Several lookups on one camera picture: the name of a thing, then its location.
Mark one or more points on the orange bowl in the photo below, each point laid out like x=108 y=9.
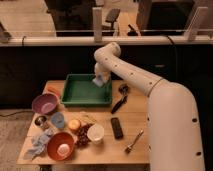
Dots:
x=56 y=141

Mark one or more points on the black office chair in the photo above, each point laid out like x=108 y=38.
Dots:
x=110 y=19

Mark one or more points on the blue crumpled cloth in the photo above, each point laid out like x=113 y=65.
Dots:
x=39 y=143

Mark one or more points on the purple bowl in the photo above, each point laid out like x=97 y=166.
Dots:
x=44 y=104

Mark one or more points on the small metal can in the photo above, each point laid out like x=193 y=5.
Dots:
x=41 y=122

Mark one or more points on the blue plastic cup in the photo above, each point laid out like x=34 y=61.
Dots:
x=57 y=119

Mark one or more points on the blue sponge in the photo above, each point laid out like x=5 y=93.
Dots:
x=98 y=81

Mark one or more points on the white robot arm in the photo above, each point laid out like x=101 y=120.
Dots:
x=174 y=130

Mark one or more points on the bunch of dark grapes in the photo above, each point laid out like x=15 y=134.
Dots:
x=82 y=138

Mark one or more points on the yellow banana peel item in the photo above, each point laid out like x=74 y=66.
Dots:
x=88 y=118

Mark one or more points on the white cup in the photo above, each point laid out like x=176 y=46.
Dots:
x=96 y=133

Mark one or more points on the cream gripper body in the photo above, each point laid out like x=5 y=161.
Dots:
x=105 y=78

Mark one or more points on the white object in bowl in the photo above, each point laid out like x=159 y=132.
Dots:
x=63 y=149

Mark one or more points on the orange carrot toy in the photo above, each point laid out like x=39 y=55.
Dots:
x=55 y=91

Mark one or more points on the green plastic tray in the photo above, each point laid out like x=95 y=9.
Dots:
x=80 y=91

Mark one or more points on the black remote control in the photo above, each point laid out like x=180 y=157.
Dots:
x=117 y=129

